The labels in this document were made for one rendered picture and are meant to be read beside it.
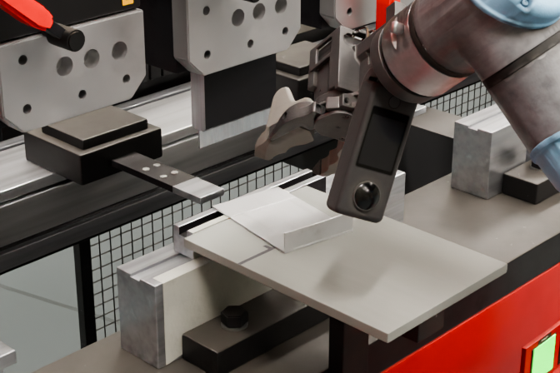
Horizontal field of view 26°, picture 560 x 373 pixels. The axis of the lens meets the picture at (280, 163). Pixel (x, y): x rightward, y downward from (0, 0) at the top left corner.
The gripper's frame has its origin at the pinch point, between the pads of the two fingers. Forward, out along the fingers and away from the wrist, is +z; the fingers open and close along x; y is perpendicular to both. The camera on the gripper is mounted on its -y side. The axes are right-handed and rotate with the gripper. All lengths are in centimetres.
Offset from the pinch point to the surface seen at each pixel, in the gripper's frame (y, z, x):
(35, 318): 43, 194, -35
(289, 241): -5.4, 4.9, -2.9
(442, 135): 33, 38, -46
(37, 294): 52, 202, -37
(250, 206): 1.3, 13.6, -2.7
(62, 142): 10.9, 30.4, 13.3
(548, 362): -9.1, 10.9, -40.2
